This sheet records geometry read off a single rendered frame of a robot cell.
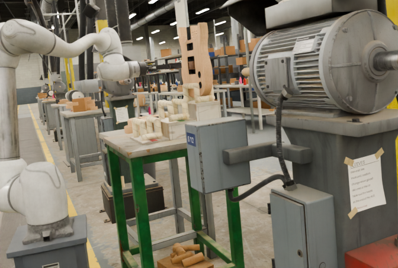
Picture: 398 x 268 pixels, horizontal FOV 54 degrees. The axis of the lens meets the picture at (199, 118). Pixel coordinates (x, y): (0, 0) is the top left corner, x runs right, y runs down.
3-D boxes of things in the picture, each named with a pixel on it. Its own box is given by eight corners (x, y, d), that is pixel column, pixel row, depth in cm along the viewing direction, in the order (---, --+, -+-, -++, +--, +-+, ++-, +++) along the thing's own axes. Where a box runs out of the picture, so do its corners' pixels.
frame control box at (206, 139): (297, 212, 107) (291, 118, 104) (228, 231, 98) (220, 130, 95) (250, 191, 129) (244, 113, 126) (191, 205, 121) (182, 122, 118)
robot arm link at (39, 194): (47, 227, 143) (39, 168, 141) (12, 223, 151) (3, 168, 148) (78, 211, 158) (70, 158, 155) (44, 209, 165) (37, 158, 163)
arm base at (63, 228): (20, 249, 140) (18, 235, 139) (28, 228, 161) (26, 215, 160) (73, 239, 145) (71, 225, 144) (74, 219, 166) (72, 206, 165)
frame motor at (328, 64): (417, 109, 99) (414, 5, 96) (336, 124, 88) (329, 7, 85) (310, 104, 136) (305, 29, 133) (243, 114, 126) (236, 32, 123)
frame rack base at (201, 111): (223, 132, 215) (220, 100, 213) (198, 136, 209) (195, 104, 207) (202, 127, 240) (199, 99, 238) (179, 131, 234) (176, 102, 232)
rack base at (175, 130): (198, 135, 209) (197, 119, 208) (169, 141, 203) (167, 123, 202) (180, 131, 234) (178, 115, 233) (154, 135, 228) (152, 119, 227)
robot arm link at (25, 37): (57, 25, 159) (32, 29, 165) (20, 8, 143) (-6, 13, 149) (54, 57, 158) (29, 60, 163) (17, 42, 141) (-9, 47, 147)
